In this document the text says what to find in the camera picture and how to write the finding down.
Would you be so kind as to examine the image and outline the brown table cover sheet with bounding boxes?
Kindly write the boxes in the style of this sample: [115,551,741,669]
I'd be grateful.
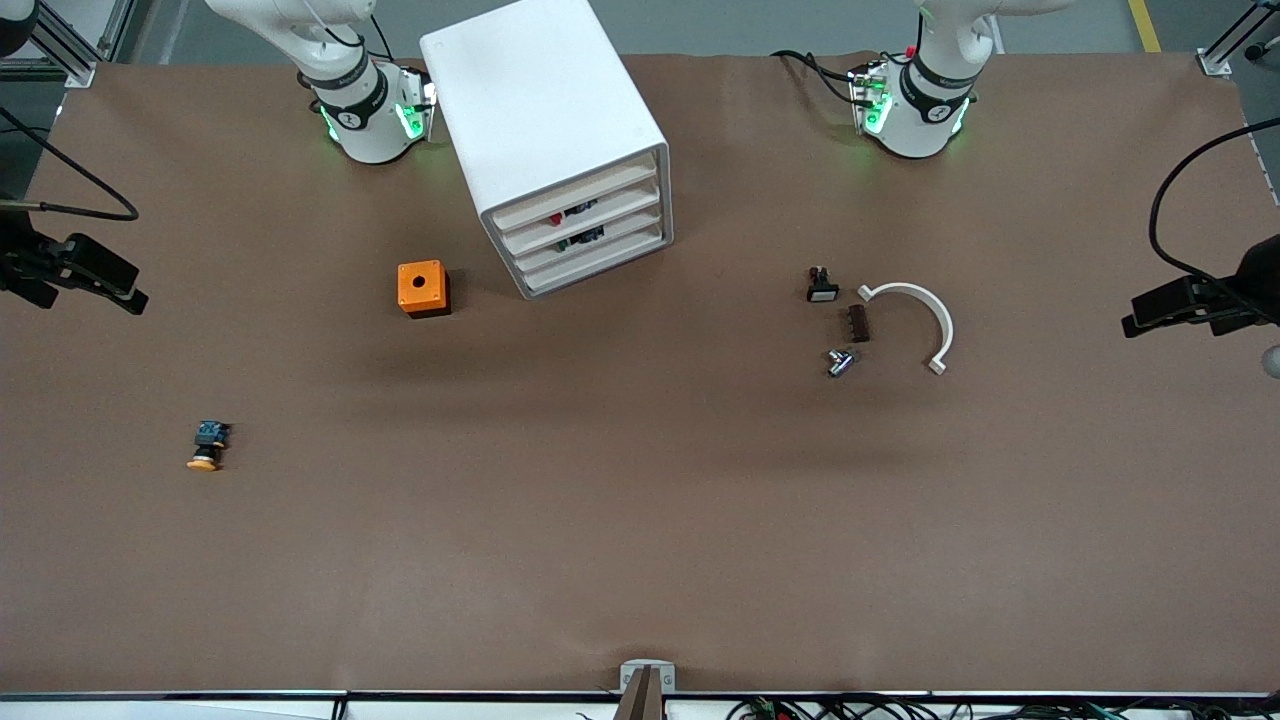
[0,50,1280,696]

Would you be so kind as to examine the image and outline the black base cable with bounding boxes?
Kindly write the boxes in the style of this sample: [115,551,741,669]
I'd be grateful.
[770,48,866,106]

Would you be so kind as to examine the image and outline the orange cap push button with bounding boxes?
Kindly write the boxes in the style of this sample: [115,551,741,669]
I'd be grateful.
[186,420,233,473]

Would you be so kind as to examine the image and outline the orange box with hole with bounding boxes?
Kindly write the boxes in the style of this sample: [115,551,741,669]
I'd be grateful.
[397,260,451,319]

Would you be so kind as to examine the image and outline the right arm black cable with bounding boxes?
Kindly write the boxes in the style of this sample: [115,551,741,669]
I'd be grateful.
[0,105,140,221]

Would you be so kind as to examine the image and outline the aluminium frame profile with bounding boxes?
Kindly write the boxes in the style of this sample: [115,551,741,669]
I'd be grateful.
[25,0,98,89]
[1198,0,1280,77]

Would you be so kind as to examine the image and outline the aluminium table edge rail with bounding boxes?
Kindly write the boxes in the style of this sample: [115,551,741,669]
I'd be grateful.
[0,688,1280,720]

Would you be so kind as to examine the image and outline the grey metal bracket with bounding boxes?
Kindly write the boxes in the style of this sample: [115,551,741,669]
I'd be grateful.
[619,659,677,694]

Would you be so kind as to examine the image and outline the tangled black cables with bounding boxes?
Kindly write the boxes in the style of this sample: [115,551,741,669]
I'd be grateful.
[725,695,1280,720]

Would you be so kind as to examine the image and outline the white half-ring clamp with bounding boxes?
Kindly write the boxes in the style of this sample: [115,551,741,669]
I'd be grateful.
[857,282,955,376]

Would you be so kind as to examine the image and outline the brown post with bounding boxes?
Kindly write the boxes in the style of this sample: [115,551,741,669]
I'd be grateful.
[615,665,667,720]

